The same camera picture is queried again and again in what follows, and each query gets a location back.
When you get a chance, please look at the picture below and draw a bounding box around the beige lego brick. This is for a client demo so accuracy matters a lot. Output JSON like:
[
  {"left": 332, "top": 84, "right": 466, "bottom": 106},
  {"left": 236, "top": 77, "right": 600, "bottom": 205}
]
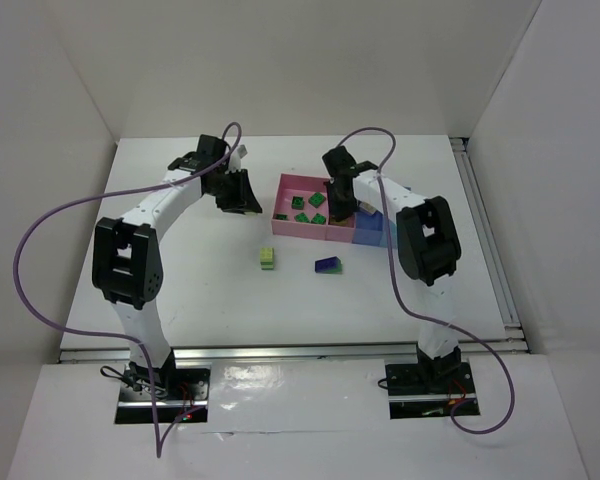
[{"left": 359, "top": 202, "right": 377, "bottom": 215}]

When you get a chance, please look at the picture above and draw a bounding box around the pink and blue sorting tray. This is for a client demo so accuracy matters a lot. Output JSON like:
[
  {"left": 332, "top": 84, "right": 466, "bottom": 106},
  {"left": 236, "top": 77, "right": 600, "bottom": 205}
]
[{"left": 271, "top": 174, "right": 387, "bottom": 247}]

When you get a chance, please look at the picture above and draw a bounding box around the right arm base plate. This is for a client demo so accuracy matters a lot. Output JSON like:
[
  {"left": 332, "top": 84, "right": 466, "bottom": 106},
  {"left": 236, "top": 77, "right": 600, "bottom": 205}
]
[{"left": 377, "top": 362, "right": 480, "bottom": 420}]

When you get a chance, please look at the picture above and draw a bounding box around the lime green lego brick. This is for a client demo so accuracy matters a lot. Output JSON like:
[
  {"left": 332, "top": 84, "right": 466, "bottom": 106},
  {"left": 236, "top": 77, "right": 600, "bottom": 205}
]
[{"left": 330, "top": 216, "right": 354, "bottom": 226}]

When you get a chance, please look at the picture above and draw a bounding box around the aluminium rail front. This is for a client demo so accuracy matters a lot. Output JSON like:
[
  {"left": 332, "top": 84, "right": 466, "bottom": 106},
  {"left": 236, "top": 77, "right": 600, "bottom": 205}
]
[{"left": 57, "top": 340, "right": 529, "bottom": 363}]

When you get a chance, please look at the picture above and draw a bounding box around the lime green striped lego stack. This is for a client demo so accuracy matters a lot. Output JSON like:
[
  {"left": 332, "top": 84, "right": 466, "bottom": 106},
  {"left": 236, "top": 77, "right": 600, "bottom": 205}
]
[{"left": 259, "top": 247, "right": 275, "bottom": 270}]

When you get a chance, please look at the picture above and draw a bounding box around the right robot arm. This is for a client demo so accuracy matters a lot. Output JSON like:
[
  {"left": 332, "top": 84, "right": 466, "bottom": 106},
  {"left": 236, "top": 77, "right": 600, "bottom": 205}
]
[{"left": 322, "top": 146, "right": 461, "bottom": 394}]

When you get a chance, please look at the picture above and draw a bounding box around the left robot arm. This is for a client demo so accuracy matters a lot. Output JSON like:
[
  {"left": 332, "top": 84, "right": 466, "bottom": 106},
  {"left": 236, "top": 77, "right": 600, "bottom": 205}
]
[{"left": 92, "top": 135, "right": 262, "bottom": 389}]

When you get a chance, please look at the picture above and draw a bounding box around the dark green long lego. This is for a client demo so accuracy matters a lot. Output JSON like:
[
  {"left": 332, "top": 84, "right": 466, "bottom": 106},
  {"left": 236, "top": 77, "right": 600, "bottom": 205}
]
[{"left": 311, "top": 213, "right": 327, "bottom": 225}]

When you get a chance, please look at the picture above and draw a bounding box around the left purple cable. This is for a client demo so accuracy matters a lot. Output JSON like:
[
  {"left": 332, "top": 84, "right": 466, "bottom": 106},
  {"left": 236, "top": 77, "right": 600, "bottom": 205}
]
[{"left": 12, "top": 122, "right": 246, "bottom": 459}]

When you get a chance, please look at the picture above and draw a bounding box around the dark green lego brick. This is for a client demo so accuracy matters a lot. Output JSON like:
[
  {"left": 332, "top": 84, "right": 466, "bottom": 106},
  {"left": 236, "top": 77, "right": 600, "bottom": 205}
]
[{"left": 291, "top": 196, "right": 304, "bottom": 210}]

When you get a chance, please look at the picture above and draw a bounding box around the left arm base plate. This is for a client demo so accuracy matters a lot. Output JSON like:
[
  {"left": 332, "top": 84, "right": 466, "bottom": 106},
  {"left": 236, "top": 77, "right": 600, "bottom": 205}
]
[{"left": 114, "top": 365, "right": 211, "bottom": 425}]

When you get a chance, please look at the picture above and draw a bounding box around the aluminium rail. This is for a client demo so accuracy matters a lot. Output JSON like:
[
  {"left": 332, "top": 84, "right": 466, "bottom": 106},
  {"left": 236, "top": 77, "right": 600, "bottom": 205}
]
[
  {"left": 57, "top": 340, "right": 529, "bottom": 363},
  {"left": 449, "top": 137, "right": 530, "bottom": 353}
]

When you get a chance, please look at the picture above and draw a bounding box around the lime blue green lego stack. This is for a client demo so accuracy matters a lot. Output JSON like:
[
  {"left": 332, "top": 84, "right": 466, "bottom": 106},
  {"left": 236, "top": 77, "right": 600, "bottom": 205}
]
[{"left": 314, "top": 256, "right": 342, "bottom": 274}]

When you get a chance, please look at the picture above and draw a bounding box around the aluminium rail right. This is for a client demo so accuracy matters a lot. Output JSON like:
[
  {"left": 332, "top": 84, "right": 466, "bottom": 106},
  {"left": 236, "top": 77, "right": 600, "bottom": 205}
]
[{"left": 449, "top": 137, "right": 530, "bottom": 353}]

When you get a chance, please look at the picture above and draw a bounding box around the dark green square lego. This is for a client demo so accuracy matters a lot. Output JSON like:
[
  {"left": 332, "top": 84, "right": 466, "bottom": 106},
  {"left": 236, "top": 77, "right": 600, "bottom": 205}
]
[{"left": 308, "top": 192, "right": 326, "bottom": 208}]

